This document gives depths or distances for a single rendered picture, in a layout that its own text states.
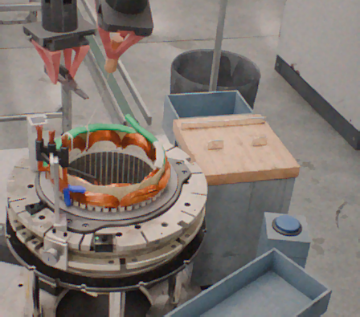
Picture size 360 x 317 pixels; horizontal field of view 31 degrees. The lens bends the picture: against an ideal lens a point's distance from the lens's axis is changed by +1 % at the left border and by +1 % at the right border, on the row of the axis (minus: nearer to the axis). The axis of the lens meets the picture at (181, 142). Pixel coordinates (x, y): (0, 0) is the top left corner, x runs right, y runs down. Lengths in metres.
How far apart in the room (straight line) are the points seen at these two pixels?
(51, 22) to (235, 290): 0.50
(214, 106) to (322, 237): 1.46
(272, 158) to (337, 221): 1.72
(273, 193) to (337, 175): 2.00
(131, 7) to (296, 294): 0.48
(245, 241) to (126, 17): 0.59
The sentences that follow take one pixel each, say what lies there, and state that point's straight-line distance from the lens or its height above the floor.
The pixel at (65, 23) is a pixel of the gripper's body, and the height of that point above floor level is 1.31.
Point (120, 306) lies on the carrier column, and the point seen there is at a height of 0.96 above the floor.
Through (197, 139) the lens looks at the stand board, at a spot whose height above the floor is 1.06.
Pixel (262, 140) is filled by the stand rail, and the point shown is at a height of 1.08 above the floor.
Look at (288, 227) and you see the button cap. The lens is 1.08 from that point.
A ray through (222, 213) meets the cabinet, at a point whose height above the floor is 0.97.
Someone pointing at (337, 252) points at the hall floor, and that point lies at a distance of 2.74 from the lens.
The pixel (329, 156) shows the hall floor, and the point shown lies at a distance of 3.34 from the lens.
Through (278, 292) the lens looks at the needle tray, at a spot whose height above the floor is 1.03.
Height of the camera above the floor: 1.70
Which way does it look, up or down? 32 degrees down
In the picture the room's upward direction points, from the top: 6 degrees clockwise
